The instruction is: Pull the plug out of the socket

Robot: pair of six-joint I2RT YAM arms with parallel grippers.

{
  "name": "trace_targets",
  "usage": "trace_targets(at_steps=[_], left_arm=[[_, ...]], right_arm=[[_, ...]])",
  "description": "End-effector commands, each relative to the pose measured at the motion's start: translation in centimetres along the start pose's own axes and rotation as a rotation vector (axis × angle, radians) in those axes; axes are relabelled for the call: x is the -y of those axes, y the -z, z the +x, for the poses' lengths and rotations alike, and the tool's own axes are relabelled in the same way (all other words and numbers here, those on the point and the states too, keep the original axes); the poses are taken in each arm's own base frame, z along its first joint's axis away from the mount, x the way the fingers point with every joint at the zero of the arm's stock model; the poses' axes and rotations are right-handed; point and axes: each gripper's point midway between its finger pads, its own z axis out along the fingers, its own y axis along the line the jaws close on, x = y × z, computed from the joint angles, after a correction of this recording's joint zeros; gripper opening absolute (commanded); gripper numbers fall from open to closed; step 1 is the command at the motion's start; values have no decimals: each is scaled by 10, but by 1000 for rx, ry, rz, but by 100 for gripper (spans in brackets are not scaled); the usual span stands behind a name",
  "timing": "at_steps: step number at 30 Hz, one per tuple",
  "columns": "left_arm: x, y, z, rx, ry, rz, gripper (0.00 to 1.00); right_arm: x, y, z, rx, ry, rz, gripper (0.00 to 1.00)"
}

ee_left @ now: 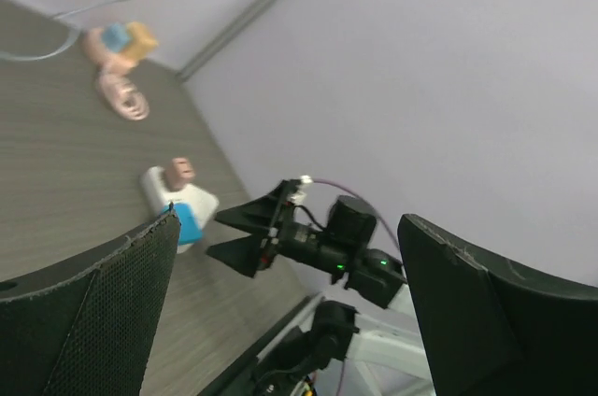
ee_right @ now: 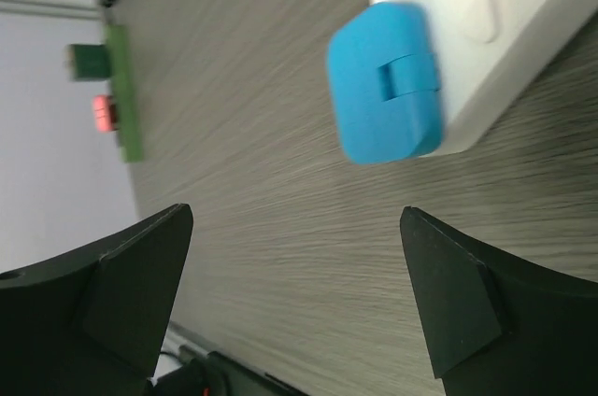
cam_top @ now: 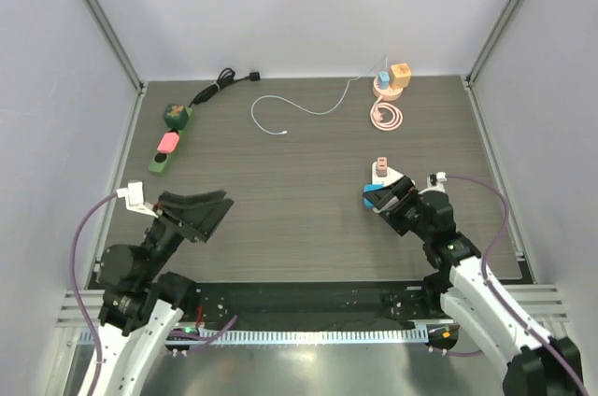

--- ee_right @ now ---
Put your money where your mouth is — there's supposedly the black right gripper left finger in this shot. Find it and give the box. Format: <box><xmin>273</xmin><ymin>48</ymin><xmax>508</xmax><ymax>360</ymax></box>
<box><xmin>1</xmin><ymin>204</ymin><xmax>193</xmax><ymax>395</ymax></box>

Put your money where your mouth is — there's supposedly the white triangular power strip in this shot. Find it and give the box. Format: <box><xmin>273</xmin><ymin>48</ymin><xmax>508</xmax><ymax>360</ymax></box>
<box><xmin>370</xmin><ymin>0</ymin><xmax>597</xmax><ymax>155</ymax></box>

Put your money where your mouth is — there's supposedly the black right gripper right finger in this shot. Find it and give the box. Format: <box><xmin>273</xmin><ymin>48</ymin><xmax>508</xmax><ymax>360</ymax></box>
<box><xmin>400</xmin><ymin>206</ymin><xmax>597</xmax><ymax>395</ymax></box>

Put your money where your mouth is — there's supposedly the dark green cube adapter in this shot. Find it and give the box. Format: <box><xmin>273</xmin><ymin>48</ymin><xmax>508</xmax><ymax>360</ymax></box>
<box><xmin>65</xmin><ymin>44</ymin><xmax>111</xmax><ymax>82</ymax></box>

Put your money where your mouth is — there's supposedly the blue plug adapter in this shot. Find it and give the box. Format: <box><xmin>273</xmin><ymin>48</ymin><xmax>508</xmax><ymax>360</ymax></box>
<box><xmin>326</xmin><ymin>2</ymin><xmax>444</xmax><ymax>164</ymax></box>

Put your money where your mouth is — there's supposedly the pink plug on green strip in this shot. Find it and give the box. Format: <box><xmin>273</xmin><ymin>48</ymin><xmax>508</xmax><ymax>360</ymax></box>
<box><xmin>93</xmin><ymin>94</ymin><xmax>118</xmax><ymax>133</ymax></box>

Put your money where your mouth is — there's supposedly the green power strip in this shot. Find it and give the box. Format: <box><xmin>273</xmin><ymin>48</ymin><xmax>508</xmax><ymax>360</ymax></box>
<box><xmin>105</xmin><ymin>24</ymin><xmax>144</xmax><ymax>163</ymax></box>

